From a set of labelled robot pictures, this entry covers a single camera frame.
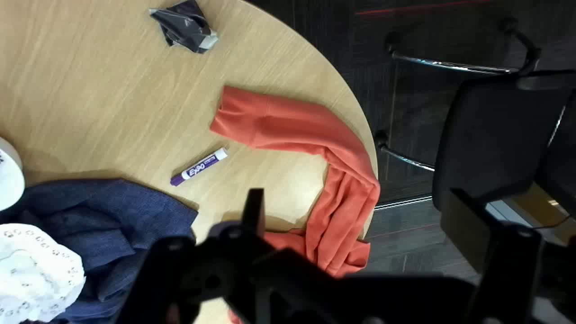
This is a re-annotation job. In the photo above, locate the orange cloth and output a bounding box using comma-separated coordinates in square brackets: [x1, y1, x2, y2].
[210, 86, 379, 277]

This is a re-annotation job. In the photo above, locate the small black clip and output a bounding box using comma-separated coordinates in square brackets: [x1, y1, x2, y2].
[149, 0, 217, 54]

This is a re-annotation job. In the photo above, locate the white bowl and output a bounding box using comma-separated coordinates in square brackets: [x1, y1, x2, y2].
[0, 138, 24, 210]

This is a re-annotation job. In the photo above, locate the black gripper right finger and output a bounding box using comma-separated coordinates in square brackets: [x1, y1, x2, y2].
[449, 187, 545, 275]

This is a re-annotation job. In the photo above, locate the black office chair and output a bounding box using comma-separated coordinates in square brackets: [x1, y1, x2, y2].
[374, 18, 573, 209]

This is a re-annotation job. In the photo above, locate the purple marker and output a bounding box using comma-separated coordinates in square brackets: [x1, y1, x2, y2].
[168, 147, 228, 187]

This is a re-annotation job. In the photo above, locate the white lace doily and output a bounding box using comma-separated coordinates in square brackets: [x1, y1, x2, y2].
[0, 223, 86, 324]

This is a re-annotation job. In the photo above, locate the navy blue cloth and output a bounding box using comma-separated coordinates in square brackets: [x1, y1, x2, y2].
[15, 180, 197, 324]

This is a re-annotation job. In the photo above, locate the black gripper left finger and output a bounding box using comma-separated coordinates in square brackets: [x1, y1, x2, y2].
[240, 187, 264, 236]

